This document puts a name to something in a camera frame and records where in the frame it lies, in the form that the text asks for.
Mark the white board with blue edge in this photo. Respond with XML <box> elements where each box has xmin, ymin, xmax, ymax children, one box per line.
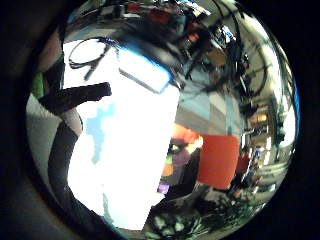
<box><xmin>115</xmin><ymin>45</ymin><xmax>175</xmax><ymax>95</ymax></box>

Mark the green leafy plant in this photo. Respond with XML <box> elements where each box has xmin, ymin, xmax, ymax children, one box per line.
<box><xmin>145</xmin><ymin>196</ymin><xmax>268</xmax><ymax>240</ymax></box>

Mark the colourful soft toy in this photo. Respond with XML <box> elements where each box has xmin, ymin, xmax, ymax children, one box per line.
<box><xmin>157</xmin><ymin>123</ymin><xmax>205</xmax><ymax>196</ymax></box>

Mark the green object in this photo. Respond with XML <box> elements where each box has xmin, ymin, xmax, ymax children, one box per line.
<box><xmin>31</xmin><ymin>71</ymin><xmax>46</xmax><ymax>100</ymax></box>

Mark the black cable loop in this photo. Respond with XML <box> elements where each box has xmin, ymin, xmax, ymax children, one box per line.
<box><xmin>67</xmin><ymin>37</ymin><xmax>114</xmax><ymax>82</ymax></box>

